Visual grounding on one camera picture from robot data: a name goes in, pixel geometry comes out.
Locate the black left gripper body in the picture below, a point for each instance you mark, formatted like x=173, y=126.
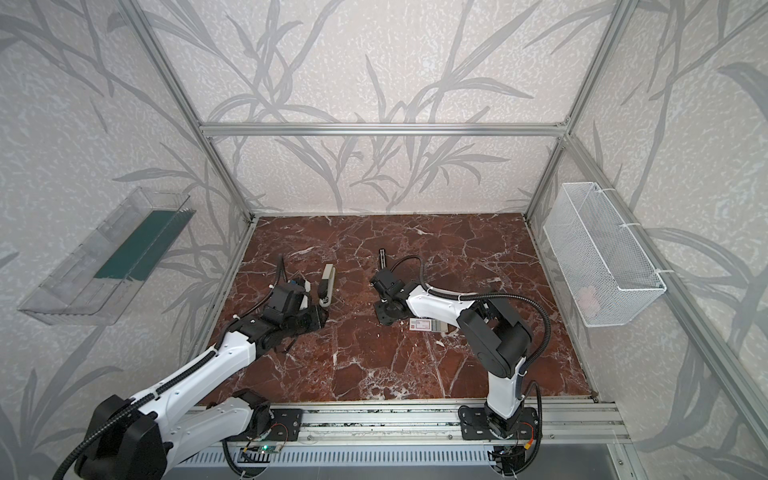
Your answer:
x=313, y=294

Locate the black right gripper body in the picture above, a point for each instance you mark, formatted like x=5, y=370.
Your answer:
x=383, y=274

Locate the white red staple box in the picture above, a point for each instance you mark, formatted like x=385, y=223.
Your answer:
x=427, y=325

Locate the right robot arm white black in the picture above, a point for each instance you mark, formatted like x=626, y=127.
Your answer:
x=492, y=327

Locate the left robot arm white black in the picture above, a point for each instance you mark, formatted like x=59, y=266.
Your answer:
x=147, y=434

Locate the aluminium rear cross bar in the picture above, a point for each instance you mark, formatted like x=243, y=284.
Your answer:
x=383, y=129

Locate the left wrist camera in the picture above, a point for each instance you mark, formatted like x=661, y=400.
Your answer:
x=303, y=284

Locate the clear plastic wall bin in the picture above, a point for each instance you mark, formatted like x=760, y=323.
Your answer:
x=94, y=285

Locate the white wire mesh basket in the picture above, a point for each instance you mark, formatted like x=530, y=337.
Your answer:
x=609, y=275

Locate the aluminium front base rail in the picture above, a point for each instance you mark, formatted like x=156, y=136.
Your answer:
x=566, y=420

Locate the aluminium frame post left rear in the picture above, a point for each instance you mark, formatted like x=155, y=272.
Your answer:
x=138, y=22

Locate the aluminium frame post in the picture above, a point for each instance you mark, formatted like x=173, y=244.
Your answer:
x=618, y=22
x=138, y=22

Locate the aluminium frame post right rear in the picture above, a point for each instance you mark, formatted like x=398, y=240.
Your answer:
x=618, y=22

